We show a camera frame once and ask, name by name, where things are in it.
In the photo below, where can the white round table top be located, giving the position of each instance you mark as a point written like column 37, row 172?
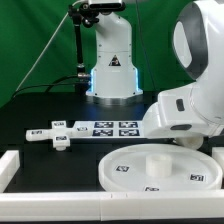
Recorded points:
column 158, row 167

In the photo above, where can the white left fence block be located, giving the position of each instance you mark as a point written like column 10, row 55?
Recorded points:
column 9, row 164

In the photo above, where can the white front fence bar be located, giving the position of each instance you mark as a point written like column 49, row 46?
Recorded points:
column 109, row 206

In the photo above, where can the white cross-shaped table base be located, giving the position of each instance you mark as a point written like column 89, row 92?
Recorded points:
column 60, row 134

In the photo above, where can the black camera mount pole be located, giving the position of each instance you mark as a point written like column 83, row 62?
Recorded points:
column 81, row 16

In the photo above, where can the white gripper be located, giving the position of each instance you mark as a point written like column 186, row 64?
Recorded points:
column 173, row 116

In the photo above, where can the white marker sheet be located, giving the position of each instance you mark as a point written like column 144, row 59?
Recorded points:
column 109, row 129

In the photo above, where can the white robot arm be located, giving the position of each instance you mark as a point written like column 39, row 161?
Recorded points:
column 196, row 109

